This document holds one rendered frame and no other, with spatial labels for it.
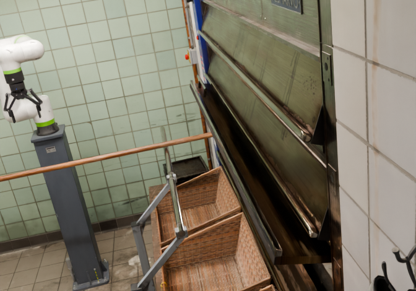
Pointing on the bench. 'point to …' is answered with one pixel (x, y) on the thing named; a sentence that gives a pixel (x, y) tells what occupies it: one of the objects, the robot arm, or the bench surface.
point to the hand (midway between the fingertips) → (26, 117)
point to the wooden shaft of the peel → (105, 156)
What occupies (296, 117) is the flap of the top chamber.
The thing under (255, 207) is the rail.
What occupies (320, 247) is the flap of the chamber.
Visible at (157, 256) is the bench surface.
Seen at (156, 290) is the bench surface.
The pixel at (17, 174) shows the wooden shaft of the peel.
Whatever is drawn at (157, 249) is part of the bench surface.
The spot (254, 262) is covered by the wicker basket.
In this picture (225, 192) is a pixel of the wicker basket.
